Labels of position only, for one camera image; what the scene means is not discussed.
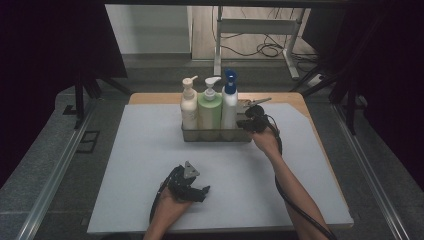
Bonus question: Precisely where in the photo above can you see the dark curtain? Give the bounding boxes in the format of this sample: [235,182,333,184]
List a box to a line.
[0,0,128,189]
[301,0,424,193]

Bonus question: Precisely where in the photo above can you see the white power strip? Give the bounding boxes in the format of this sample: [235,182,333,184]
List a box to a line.
[306,73,326,89]

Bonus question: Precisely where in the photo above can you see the green bottle with white pump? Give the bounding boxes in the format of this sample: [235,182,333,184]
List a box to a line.
[197,76,224,141]

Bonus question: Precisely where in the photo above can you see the white cabinet panel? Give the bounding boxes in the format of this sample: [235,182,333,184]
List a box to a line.
[105,4,194,55]

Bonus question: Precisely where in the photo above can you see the black cables on floor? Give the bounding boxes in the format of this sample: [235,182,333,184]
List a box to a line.
[213,6,322,73]

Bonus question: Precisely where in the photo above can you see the aluminium floor rail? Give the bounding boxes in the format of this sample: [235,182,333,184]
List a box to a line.
[332,103,412,240]
[15,99,98,240]

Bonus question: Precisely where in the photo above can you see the pale grey table mat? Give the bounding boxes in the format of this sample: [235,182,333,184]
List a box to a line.
[86,102,355,235]

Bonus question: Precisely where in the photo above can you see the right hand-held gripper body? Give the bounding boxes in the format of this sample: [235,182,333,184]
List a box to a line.
[244,97,273,133]

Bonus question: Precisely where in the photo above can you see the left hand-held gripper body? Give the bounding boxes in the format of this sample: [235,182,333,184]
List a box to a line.
[167,160,201,203]

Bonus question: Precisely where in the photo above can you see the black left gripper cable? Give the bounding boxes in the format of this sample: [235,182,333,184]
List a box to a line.
[148,171,176,225]

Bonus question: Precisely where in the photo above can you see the white metal desk frame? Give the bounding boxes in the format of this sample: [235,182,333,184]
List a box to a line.
[212,5,307,81]

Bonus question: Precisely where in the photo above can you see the grey wire mesh basket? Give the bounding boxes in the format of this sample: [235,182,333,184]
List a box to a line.
[180,98,257,144]

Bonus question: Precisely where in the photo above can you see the person's right hand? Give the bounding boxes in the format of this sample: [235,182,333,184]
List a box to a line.
[250,128,283,158]

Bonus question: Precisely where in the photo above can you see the black metal stand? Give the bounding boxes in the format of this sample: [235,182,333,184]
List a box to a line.
[289,64,368,136]
[62,68,135,130]

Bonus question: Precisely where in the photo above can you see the white bottle with blue pump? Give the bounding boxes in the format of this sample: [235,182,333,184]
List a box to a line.
[221,68,240,141]

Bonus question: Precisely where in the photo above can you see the cream white pump bottle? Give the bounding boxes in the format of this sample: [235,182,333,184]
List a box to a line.
[179,75,200,141]

